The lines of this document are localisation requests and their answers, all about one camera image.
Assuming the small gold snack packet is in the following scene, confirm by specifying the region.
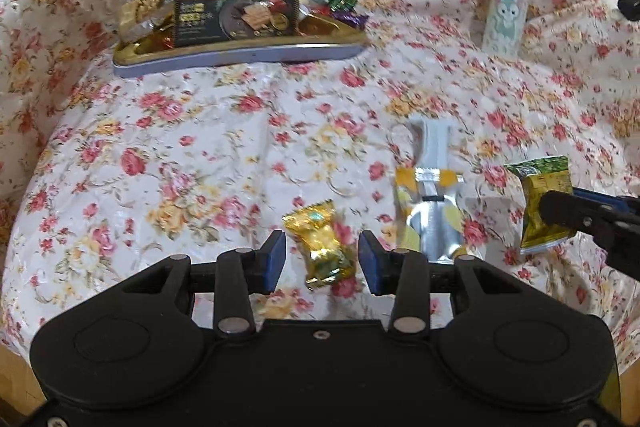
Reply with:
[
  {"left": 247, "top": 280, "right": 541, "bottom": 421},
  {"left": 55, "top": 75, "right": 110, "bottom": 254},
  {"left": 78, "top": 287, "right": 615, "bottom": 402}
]
[{"left": 282, "top": 199, "right": 357, "bottom": 291}]

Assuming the plain silver snack packet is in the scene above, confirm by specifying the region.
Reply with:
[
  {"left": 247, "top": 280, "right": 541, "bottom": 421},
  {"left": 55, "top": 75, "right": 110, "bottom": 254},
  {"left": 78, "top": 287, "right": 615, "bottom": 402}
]
[{"left": 394, "top": 117, "right": 454, "bottom": 174}]

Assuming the black snack box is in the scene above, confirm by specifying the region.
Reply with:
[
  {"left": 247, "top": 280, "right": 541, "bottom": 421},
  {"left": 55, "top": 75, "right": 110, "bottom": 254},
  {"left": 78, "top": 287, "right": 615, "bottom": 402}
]
[{"left": 172, "top": 0, "right": 301, "bottom": 48}]

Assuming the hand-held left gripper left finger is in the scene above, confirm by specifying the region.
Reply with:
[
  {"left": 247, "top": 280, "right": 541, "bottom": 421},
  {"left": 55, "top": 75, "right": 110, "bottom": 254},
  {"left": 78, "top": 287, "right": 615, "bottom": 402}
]
[{"left": 122, "top": 229, "right": 288, "bottom": 340}]

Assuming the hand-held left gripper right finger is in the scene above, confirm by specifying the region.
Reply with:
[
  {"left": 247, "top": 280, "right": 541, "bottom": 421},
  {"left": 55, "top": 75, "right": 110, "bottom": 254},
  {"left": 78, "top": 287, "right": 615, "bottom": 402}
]
[{"left": 358, "top": 229, "right": 521, "bottom": 336}]

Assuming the grey triangular tin tray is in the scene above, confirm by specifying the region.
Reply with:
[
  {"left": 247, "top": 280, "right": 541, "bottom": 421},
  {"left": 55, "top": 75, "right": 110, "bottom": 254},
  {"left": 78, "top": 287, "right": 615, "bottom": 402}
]
[{"left": 112, "top": 14, "right": 369, "bottom": 79}]

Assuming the pile of assorted wrapped snacks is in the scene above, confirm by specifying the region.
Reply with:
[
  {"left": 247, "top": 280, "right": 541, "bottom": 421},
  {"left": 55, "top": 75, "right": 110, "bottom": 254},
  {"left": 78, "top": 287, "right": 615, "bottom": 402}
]
[{"left": 117, "top": 0, "right": 371, "bottom": 48}]

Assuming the floral print cloth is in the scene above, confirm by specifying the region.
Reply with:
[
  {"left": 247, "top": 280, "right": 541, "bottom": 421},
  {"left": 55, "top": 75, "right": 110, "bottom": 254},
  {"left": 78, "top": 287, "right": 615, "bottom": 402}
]
[{"left": 0, "top": 0, "right": 640, "bottom": 370}]

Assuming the white cartoon print bottle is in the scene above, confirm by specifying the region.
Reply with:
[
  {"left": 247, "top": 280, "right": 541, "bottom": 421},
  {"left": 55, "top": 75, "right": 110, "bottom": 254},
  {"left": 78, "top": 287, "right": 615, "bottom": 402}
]
[{"left": 481, "top": 0, "right": 535, "bottom": 58}]

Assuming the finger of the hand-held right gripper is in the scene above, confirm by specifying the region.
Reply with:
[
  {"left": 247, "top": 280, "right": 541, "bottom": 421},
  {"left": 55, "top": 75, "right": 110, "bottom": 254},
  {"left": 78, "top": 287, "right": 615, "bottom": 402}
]
[
  {"left": 539, "top": 190, "right": 603, "bottom": 233},
  {"left": 573, "top": 187, "right": 640, "bottom": 214}
]

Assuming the gold green snack packet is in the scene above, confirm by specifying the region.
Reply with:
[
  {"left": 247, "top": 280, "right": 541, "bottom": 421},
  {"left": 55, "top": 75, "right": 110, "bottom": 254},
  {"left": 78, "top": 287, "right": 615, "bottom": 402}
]
[{"left": 504, "top": 155, "right": 577, "bottom": 256}]

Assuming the silver yellow snack packet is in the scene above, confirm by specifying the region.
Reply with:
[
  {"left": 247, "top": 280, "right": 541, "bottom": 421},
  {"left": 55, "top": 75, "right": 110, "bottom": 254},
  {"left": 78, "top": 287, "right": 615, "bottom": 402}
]
[{"left": 394, "top": 166, "right": 469, "bottom": 264}]

